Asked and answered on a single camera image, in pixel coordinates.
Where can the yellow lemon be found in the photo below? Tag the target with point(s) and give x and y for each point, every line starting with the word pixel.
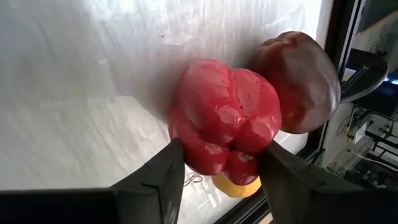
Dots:
pixel 236 188

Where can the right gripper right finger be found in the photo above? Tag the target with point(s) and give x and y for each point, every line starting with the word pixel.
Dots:
pixel 295 193

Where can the red bell pepper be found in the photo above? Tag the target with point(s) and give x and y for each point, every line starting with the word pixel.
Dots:
pixel 224 109

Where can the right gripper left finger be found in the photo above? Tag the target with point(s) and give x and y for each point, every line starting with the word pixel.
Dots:
pixel 149 193

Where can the black round stand base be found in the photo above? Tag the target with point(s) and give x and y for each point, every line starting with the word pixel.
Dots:
pixel 370 65

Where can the dark purple plum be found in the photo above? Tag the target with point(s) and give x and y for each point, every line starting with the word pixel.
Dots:
pixel 301 81

